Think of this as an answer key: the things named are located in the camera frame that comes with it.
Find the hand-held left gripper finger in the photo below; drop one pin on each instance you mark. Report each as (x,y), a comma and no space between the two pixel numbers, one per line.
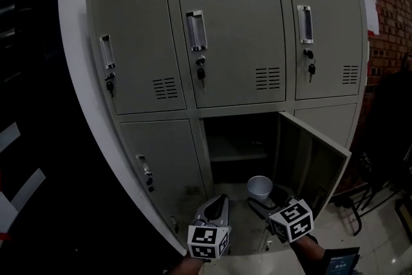
(226,212)
(209,207)

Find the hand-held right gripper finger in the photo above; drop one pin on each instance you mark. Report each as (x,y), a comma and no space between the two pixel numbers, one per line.
(259,210)
(283,198)

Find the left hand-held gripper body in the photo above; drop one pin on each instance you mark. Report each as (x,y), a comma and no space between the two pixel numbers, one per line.
(206,241)

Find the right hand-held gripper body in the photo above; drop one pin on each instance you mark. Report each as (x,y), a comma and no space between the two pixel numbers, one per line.
(294,222)

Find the white paper cup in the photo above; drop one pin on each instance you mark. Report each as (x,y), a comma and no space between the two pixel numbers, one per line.
(259,190)

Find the grey metal locker cabinet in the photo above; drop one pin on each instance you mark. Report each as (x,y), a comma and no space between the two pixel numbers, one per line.
(225,25)

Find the person's right forearm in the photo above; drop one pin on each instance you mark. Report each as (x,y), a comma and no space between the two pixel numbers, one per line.
(305,254)

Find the person's left forearm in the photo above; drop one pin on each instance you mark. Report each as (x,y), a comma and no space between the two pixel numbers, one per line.
(186,267)

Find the locker door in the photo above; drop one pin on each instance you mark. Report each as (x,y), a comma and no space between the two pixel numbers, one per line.
(309,154)

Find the black cabinet key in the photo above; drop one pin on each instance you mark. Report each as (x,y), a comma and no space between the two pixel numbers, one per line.
(311,67)
(201,72)
(149,185)
(110,85)

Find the black smartphone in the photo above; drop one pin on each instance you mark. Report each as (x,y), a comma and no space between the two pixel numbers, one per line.
(341,262)

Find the black clothes rack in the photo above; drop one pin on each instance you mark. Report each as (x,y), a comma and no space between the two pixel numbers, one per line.
(357,222)

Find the black bag with white print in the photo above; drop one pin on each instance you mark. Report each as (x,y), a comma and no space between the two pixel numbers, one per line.
(365,164)

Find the black hanging garment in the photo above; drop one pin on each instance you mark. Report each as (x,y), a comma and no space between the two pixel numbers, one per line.
(392,125)

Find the white notice with red tape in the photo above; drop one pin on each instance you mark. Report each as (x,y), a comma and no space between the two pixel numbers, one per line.
(6,212)

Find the white paper sheet red tape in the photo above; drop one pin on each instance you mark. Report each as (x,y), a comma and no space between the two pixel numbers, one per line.
(371,9)

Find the black elevator door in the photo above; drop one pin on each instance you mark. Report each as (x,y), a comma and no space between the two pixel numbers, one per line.
(29,42)

